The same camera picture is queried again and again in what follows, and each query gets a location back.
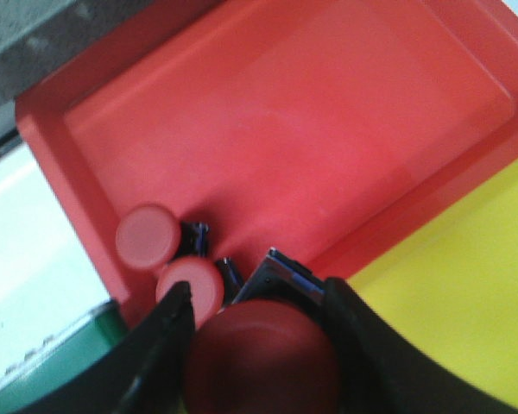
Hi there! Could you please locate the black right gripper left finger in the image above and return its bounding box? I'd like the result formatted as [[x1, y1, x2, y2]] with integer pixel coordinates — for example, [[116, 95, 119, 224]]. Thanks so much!
[[25, 281, 195, 413]]

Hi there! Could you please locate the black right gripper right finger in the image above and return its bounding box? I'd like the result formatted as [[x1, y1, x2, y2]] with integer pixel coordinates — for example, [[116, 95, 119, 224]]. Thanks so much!
[[323, 277, 517, 413]]

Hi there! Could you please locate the red mushroom push button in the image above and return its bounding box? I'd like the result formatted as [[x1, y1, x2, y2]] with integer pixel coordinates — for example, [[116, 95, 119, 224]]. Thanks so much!
[[114, 204, 212, 271]]

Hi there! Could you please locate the green conveyor belt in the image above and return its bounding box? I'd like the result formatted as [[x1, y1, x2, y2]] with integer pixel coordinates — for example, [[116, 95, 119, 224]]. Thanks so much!
[[0, 299, 128, 413]]

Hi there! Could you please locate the red mushroom button yellow tab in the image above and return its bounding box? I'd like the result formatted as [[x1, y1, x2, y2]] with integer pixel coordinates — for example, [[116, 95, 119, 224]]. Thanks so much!
[[155, 256, 243, 328]]

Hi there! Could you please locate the yellow plastic tray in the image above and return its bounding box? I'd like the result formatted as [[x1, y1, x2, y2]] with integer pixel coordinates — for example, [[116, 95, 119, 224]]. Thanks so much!
[[350, 159, 518, 409]]

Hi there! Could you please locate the red plastic tray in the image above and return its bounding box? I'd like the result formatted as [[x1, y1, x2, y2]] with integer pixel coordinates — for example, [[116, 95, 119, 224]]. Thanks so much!
[[16, 1, 518, 322]]

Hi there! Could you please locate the grey speckled stone countertop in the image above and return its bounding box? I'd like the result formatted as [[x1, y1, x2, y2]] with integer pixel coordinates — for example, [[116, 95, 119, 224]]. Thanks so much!
[[0, 1, 138, 138]]

